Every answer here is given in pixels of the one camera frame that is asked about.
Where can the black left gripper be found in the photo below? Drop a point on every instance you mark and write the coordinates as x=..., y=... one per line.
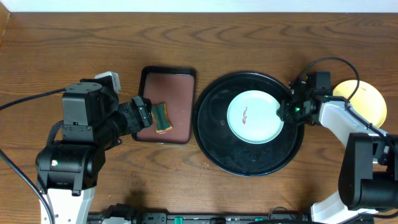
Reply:
x=142, y=112

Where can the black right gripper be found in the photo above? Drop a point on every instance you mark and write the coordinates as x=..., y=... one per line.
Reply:
x=285, y=107

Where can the green and yellow sponge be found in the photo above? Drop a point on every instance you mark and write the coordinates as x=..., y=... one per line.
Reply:
x=161, y=119

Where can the yellow plate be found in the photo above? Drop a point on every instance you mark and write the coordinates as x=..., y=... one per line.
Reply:
x=367, y=101

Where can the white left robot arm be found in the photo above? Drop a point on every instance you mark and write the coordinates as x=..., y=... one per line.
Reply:
x=68, y=166

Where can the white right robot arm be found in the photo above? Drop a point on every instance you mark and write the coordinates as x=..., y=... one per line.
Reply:
x=367, y=184

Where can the black rectangular water tray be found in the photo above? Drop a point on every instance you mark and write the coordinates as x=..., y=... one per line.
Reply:
x=175, y=87

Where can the round black tray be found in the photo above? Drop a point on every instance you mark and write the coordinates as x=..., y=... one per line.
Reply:
x=216, y=139

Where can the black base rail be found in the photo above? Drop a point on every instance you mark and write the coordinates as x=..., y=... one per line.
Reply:
x=121, y=213

